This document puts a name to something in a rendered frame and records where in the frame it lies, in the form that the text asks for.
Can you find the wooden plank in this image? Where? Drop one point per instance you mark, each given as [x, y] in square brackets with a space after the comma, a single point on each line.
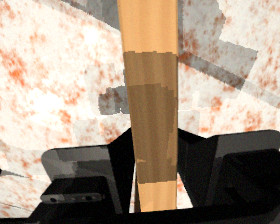
[149, 38]

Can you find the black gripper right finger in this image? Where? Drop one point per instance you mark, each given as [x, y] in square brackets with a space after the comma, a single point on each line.
[200, 159]

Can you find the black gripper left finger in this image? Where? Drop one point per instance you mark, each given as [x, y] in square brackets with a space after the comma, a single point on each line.
[115, 161]

